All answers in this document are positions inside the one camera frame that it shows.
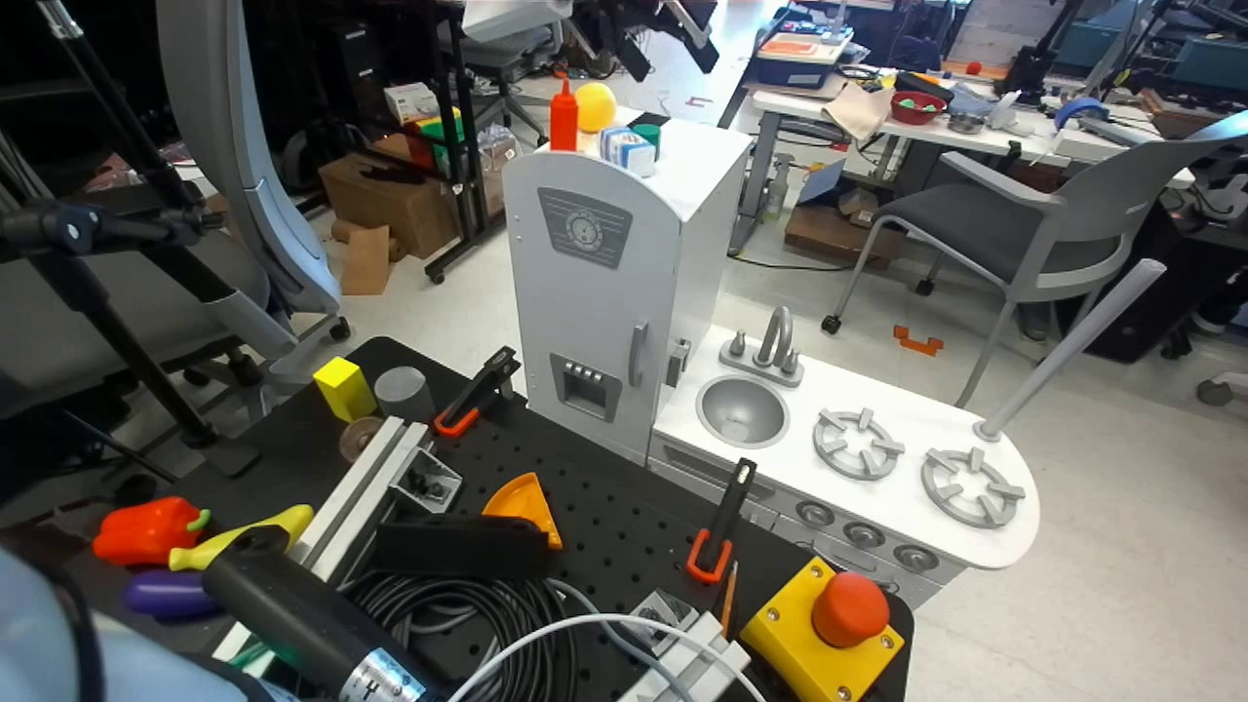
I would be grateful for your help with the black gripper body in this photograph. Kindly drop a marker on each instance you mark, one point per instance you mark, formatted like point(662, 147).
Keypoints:
point(624, 16)

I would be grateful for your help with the white toy cabinet door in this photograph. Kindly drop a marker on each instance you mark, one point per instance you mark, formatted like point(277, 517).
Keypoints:
point(588, 300)

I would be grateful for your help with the light blue robot base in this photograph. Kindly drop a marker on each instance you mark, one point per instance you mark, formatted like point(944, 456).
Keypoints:
point(78, 651)

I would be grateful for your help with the yellow toy ball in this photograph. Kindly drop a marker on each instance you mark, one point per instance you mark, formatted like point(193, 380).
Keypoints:
point(600, 108)

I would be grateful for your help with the small teal box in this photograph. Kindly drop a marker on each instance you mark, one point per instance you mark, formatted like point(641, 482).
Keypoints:
point(649, 125)

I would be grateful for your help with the red squeeze bottle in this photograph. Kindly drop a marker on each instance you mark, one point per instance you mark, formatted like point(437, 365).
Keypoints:
point(563, 120)

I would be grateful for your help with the small white blue box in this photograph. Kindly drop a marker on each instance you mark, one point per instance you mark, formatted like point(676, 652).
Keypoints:
point(630, 149)

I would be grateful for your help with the cluttered white table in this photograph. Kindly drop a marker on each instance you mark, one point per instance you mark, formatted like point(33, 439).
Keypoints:
point(834, 111)

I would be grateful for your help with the white toy kitchen unit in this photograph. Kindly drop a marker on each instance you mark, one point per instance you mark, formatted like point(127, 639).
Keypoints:
point(709, 259)

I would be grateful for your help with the red bowl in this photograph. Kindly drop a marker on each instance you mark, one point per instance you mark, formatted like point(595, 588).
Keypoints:
point(920, 102)

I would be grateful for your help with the large cardboard box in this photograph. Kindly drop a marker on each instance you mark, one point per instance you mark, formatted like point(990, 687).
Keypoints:
point(384, 197)

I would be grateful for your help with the grey toy faucet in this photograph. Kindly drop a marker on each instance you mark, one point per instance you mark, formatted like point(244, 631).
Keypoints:
point(777, 346)

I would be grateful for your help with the small cardboard box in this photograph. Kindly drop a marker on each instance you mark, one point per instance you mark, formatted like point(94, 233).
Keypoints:
point(364, 259)

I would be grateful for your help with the black orange bar clamp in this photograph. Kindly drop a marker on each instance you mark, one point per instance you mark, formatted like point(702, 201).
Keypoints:
point(479, 392)
point(723, 524)

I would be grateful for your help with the grey toy sink bowl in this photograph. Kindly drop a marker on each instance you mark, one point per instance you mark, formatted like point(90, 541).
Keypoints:
point(743, 411)

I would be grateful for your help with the orange clip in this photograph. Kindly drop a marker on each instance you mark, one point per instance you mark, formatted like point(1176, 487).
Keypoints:
point(920, 340)

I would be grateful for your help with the grey office chair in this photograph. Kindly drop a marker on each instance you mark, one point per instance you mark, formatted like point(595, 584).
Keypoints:
point(1038, 227)

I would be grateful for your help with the grey round disc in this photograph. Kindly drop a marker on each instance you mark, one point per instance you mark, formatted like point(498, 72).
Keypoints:
point(401, 384)

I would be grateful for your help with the white curved panel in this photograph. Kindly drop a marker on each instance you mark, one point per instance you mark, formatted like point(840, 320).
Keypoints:
point(238, 142)

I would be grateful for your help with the yellow block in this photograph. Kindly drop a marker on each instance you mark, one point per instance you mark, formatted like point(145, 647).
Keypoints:
point(344, 387)

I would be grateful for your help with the grey toy stove burner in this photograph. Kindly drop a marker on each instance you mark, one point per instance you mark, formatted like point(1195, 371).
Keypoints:
point(860, 443)
point(973, 487)

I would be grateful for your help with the orange wedge toy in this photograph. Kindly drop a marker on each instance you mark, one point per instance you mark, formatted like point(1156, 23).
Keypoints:
point(523, 506)

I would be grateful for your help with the grey toy stove knob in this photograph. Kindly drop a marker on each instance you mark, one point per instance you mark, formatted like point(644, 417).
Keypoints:
point(864, 534)
point(816, 514)
point(916, 558)

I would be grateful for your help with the aluminium extrusion bar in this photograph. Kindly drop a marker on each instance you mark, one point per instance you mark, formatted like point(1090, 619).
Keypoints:
point(364, 498)

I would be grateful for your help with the black foam pad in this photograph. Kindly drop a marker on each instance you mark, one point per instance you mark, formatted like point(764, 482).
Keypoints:
point(458, 547)

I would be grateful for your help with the black tripod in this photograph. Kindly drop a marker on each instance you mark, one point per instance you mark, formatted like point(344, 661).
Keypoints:
point(90, 249)

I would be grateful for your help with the yellow emergency stop box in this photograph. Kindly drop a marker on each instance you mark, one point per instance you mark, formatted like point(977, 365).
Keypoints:
point(823, 631)

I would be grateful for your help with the yellow toy banana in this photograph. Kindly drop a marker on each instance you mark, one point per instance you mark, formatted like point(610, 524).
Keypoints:
point(236, 535)

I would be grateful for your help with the black cylinder connector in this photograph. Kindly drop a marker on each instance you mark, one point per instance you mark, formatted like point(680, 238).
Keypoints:
point(305, 619)

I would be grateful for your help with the orange toy vegetable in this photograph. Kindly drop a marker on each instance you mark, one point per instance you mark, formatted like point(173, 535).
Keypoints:
point(145, 534)

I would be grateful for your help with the purple toy eggplant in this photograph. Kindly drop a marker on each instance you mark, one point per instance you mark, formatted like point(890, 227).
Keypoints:
point(168, 596)

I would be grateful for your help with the grey slanted post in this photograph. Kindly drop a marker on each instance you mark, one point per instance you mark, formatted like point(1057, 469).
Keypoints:
point(1074, 348)

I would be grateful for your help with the white extrusion bracket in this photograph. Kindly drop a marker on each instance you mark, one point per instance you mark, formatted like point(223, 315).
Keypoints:
point(688, 666)

